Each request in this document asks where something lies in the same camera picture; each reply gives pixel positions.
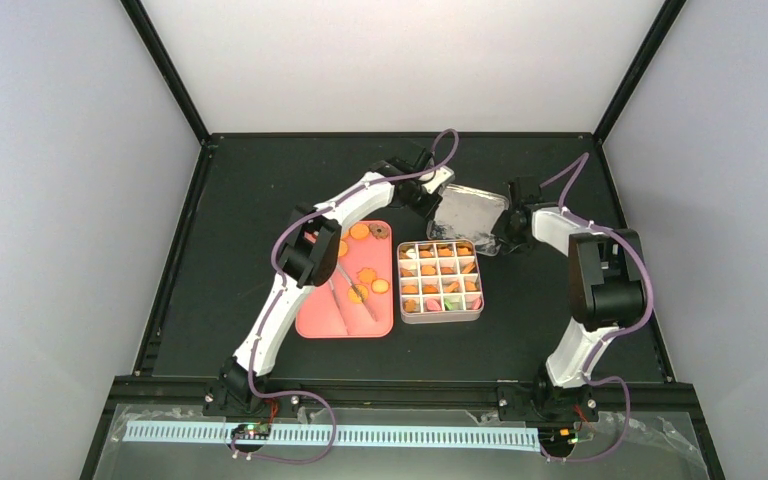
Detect silver tin lid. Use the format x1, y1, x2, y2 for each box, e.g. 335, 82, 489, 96
426, 184, 509, 256

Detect silver metal tongs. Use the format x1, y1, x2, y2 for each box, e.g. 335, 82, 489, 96
328, 263, 379, 337

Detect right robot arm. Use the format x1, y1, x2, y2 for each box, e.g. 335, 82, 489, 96
491, 176, 649, 419

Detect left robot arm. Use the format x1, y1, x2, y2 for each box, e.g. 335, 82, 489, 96
217, 143, 458, 409

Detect flower cookie with dark centre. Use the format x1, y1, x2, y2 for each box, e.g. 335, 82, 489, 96
368, 223, 390, 240

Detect round orange cookie top right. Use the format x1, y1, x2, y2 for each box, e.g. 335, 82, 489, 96
349, 222, 370, 240

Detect metal tin with white dividers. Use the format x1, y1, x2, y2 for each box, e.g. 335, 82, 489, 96
396, 240, 485, 325

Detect pale flower cookie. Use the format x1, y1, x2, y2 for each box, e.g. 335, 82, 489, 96
357, 267, 378, 285

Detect pale oval cookie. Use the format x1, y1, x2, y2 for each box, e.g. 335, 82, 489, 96
370, 278, 390, 294

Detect pink cookie in tin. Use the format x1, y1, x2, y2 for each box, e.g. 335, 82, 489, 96
424, 297, 443, 312

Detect round cookie with red mark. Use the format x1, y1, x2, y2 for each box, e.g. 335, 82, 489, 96
347, 284, 369, 304

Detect pink plastic tray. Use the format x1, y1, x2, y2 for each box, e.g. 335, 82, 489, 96
295, 219, 396, 339

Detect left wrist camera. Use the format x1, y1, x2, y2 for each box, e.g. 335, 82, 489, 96
418, 166, 455, 195

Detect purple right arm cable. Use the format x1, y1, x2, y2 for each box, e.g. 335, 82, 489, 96
539, 152, 656, 386

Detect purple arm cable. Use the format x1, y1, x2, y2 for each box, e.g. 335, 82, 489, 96
246, 128, 461, 399
539, 152, 656, 386

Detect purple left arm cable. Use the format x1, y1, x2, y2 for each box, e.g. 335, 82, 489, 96
246, 128, 461, 399

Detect black front rail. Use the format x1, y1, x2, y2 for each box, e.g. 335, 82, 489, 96
105, 376, 700, 412

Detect white slotted cable duct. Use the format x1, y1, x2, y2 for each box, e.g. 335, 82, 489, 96
116, 420, 540, 452

